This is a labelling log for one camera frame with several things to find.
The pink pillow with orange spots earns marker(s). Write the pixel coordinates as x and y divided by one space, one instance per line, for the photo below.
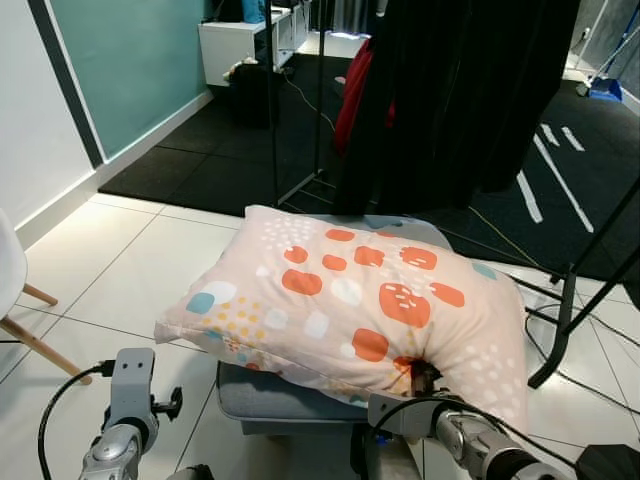
350 290

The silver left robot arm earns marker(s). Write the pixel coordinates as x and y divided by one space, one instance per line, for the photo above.
112 455

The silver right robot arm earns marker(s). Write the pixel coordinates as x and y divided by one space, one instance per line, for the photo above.
490 450

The white chair with wooden legs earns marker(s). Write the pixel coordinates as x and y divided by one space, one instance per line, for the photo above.
8 265

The grey cushioned stool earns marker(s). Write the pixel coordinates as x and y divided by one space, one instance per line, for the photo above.
270 398

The black metal stand legs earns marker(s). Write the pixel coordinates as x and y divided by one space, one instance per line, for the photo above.
568 310

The black robot foot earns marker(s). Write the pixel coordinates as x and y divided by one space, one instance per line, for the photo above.
612 463

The black floor mat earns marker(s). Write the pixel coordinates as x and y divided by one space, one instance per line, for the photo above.
220 160

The black hanging garment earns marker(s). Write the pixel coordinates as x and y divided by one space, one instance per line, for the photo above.
450 100

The red hanging garment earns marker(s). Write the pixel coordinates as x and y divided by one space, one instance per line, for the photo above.
352 100

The black bag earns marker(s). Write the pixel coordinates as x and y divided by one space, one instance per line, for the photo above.
250 95

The blue mop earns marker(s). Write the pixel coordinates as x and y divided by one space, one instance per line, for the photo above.
603 89

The white shelf unit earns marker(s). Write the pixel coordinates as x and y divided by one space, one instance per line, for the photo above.
230 45

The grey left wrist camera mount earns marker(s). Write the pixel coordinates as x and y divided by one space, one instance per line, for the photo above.
132 385

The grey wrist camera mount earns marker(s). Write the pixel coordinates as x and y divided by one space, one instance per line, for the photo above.
400 415
132 385

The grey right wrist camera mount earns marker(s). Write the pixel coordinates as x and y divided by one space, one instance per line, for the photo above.
400 415

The black clothes rack frame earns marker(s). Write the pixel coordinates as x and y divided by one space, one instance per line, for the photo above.
273 100

